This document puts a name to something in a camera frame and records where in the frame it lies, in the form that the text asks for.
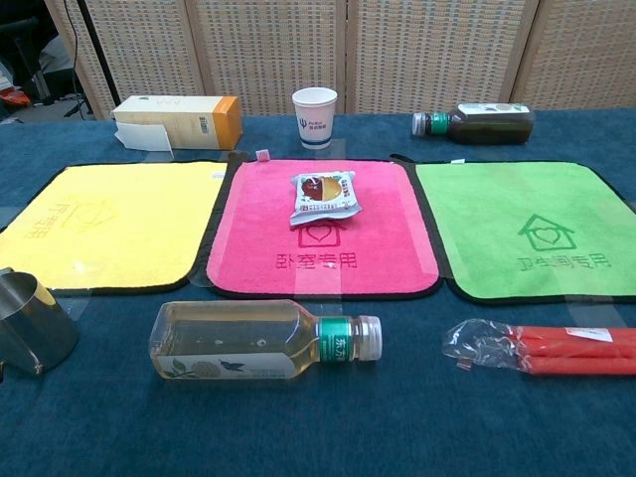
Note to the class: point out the small snack packet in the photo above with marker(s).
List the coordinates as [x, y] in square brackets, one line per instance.
[322, 198]

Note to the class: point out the pink cloth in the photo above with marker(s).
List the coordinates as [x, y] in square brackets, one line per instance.
[318, 258]

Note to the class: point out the green cloth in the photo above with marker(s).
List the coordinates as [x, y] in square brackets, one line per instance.
[522, 223]

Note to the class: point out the yellow cloth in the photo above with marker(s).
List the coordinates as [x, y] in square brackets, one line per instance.
[114, 223]

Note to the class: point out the white paper cup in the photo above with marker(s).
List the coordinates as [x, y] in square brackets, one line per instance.
[314, 119]

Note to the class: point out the light tea bottle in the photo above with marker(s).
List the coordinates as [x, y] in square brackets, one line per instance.
[248, 340]

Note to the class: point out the cream and orange carton box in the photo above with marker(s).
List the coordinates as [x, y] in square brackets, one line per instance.
[184, 121]

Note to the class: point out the woven folding screen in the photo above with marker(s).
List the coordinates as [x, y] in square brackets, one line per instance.
[348, 49]

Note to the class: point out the dark tea bottle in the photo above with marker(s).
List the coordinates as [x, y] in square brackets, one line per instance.
[487, 124]

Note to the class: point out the red candles in plastic bag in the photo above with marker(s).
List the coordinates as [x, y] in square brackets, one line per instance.
[556, 348]

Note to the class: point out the black stand pole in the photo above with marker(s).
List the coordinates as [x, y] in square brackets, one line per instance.
[99, 54]

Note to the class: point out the steel cup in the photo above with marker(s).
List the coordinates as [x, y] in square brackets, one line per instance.
[30, 323]

